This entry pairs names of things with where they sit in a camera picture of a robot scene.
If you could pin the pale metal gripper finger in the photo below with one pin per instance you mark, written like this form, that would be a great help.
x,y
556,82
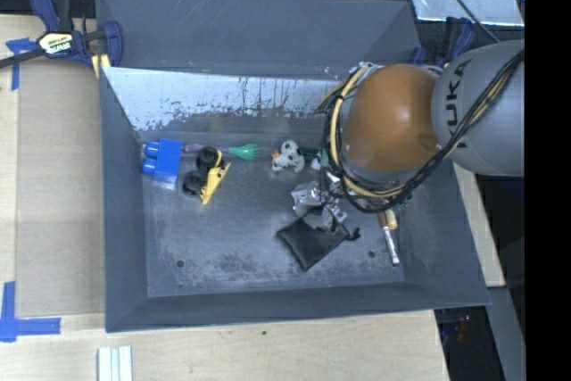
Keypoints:
x,y
317,221
339,216

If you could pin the black cloth pouch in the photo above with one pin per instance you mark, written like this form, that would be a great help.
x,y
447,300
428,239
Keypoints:
x,y
310,247

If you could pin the white black-spotted toy dog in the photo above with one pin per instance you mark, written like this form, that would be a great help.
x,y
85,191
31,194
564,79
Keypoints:
x,y
290,156

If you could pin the dark green small object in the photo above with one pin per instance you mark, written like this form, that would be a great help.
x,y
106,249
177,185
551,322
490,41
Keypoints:
x,y
308,151

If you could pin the green and purple toy fork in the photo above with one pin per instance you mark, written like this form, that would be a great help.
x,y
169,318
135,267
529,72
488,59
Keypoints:
x,y
244,151

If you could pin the grey metal bin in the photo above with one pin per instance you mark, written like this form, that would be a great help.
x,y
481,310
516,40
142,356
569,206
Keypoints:
x,y
232,236

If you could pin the yellow toy truck black wheels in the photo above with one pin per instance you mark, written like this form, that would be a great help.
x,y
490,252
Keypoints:
x,y
213,180

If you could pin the blue toy building block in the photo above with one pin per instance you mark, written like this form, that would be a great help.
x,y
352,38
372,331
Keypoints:
x,y
166,156

